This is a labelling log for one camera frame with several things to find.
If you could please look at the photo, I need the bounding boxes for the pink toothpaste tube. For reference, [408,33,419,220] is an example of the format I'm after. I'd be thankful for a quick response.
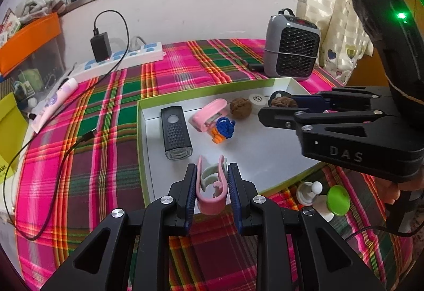
[31,77,79,133]

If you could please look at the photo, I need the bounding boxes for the grey desk heater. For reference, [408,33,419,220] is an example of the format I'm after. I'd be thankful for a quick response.
[263,8,322,82]

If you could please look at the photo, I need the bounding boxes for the black charger cable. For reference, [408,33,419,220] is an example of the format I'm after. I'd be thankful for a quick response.
[3,10,130,241]

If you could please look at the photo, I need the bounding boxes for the pink oblong case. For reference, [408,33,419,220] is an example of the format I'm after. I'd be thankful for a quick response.
[189,98,228,133]

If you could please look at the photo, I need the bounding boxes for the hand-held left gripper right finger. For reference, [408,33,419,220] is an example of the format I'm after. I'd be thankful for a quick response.
[228,163,386,291]

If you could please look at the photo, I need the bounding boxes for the clear bin with orange lid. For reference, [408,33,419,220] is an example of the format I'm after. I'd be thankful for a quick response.
[0,12,67,103]

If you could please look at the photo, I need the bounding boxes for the green and white box tray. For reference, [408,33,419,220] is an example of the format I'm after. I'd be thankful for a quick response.
[136,77,332,209]

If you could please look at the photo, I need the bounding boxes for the brown walnut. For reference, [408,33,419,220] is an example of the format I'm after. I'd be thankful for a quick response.
[271,96,299,109]
[229,98,254,117]

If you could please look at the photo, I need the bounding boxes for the person's right hand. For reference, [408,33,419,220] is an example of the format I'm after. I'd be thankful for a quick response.
[374,175,404,206]

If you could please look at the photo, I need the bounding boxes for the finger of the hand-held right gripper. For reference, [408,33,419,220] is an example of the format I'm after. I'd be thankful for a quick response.
[288,86,397,113]
[258,107,424,183]

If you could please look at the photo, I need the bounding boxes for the white round disc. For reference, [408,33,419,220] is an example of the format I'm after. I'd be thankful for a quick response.
[248,92,266,109]

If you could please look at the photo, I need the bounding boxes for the white knob suction cup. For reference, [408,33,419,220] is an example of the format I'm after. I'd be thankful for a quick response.
[296,181,323,206]

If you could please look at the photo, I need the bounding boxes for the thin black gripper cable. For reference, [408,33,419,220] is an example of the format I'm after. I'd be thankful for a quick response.
[344,225,403,241]

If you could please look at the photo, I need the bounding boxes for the plaid tablecloth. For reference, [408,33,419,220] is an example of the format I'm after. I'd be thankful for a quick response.
[13,38,414,291]

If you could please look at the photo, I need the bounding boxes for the yellow-green cardboard box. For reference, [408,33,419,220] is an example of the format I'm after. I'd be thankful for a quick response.
[0,92,29,184]

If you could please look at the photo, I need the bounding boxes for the black charger adapter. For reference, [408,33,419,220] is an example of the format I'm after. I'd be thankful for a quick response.
[90,32,111,63]

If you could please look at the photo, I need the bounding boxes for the cream patterned curtain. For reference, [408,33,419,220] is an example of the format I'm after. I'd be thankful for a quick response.
[305,0,381,86]

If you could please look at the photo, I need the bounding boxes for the blue and orange cord bundle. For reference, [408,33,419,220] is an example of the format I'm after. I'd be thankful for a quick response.
[209,116,236,145]

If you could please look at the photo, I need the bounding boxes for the colourful card packet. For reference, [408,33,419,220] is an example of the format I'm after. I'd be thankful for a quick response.
[0,8,22,44]

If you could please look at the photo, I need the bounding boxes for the black bike light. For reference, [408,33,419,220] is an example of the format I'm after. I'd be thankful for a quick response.
[160,106,193,161]

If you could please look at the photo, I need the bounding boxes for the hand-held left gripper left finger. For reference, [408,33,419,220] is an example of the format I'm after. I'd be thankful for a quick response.
[40,163,199,291]

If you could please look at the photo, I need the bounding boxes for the white power strip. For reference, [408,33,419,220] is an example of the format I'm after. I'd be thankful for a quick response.
[68,41,166,83]

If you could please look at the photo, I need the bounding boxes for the pink clip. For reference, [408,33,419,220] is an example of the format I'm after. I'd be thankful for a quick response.
[196,155,230,216]

